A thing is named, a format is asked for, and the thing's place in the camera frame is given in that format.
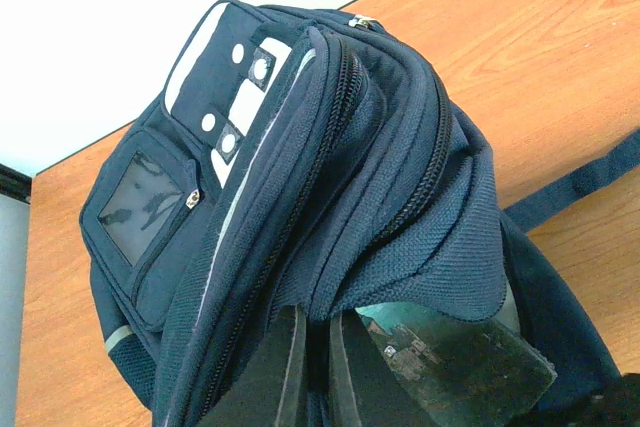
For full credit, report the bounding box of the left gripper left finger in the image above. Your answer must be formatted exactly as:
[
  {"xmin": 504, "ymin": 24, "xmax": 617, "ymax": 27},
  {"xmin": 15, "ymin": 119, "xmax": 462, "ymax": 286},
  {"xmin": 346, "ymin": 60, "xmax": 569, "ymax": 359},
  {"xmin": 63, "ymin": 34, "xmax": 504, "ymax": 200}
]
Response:
[{"xmin": 199, "ymin": 306, "xmax": 308, "ymax": 426}]

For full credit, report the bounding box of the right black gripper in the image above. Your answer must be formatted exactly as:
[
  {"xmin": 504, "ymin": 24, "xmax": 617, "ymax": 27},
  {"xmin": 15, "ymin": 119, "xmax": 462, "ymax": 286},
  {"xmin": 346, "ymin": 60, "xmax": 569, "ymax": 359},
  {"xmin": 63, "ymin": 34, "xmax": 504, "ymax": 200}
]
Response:
[{"xmin": 514, "ymin": 373, "xmax": 639, "ymax": 426}]

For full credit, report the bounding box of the dark blue castle book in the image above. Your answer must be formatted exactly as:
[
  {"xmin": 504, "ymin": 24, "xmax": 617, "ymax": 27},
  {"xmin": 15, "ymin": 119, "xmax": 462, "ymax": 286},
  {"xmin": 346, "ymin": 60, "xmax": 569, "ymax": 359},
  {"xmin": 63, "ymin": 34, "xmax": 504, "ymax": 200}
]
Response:
[{"xmin": 357, "ymin": 302, "xmax": 557, "ymax": 426}]

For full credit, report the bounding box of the navy blue student backpack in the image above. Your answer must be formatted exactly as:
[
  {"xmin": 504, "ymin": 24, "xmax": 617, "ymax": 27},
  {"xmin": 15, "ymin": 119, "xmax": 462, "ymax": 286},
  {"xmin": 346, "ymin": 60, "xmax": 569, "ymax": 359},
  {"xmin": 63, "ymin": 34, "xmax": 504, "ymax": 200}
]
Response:
[{"xmin": 79, "ymin": 0, "xmax": 639, "ymax": 426}]

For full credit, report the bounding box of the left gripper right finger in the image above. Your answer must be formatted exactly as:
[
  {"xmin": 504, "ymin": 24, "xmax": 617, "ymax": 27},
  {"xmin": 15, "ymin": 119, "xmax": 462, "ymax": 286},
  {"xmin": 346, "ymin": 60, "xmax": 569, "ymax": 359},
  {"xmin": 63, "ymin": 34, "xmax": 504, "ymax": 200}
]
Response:
[{"xmin": 329, "ymin": 310, "xmax": 435, "ymax": 426}]

